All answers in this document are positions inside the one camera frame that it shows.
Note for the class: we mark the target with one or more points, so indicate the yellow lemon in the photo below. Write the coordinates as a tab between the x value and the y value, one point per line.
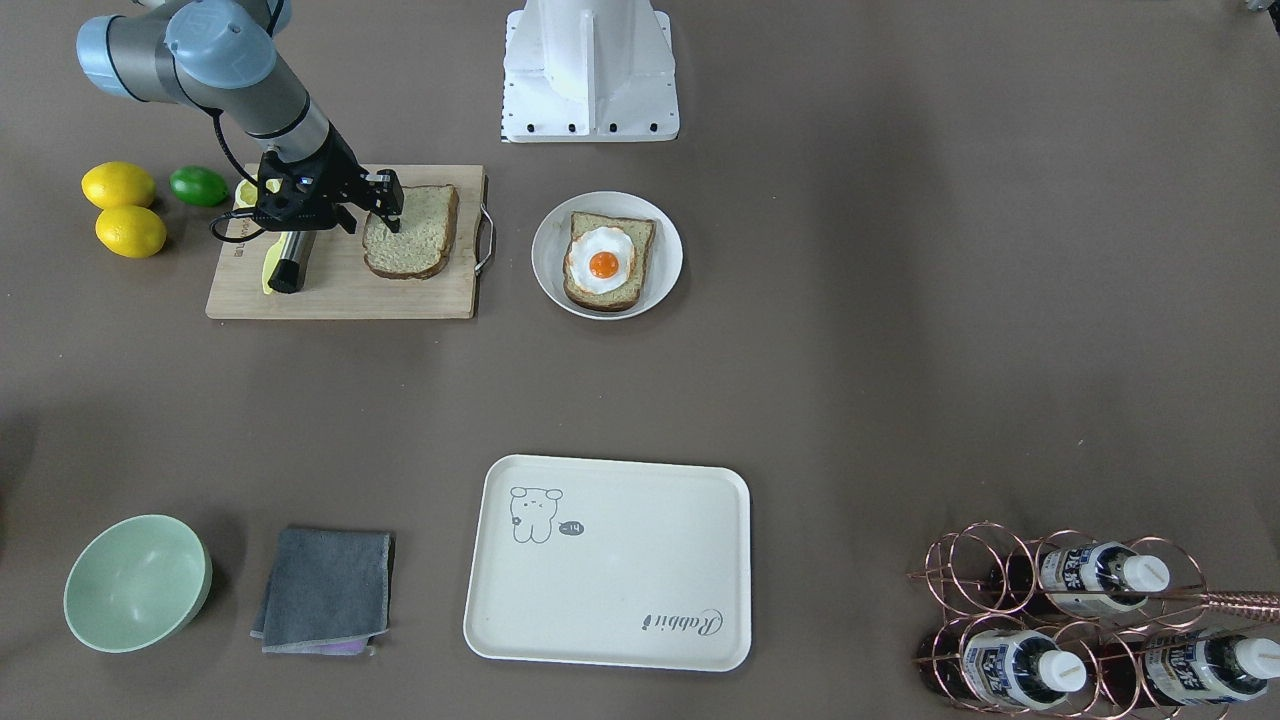
131	232
114	184

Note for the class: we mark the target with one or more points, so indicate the bread slice with egg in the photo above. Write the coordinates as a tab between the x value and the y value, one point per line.
642	232

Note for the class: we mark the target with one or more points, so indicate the white round plate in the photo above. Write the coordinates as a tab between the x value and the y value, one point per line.
552	238

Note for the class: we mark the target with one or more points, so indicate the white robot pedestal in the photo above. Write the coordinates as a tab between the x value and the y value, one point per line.
589	72

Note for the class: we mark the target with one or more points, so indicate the cream rabbit tray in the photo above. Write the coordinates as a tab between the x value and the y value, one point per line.
614	563

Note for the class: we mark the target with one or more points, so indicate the fried egg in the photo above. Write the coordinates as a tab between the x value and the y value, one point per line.
600	261

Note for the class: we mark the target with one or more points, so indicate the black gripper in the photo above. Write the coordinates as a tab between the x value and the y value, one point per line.
337	172

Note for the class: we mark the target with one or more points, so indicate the green bowl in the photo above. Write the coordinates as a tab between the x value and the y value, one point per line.
138	582

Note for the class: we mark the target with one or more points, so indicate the bottle upper in rack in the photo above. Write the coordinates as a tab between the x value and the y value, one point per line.
1092	581

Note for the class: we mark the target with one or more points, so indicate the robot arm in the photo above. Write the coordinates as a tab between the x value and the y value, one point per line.
220	57

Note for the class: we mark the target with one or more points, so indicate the green lime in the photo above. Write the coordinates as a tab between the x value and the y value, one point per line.
199	186

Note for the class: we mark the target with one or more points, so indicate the yellow lemon lower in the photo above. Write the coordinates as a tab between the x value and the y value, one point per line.
131	232

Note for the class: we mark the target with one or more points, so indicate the black handled knife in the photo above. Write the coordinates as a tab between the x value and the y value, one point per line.
285	265

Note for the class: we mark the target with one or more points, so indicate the grey folded cloth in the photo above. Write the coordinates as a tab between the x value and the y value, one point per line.
328	592

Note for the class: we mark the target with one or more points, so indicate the copper wire bottle rack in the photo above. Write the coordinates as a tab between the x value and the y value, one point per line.
956	568

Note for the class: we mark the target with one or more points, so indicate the lime half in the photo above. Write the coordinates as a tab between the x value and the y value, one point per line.
247	194

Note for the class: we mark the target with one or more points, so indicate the wooden cutting board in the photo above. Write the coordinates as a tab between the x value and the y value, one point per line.
337	284

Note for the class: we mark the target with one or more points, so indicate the yellow lemon upper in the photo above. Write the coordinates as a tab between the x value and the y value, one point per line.
114	184

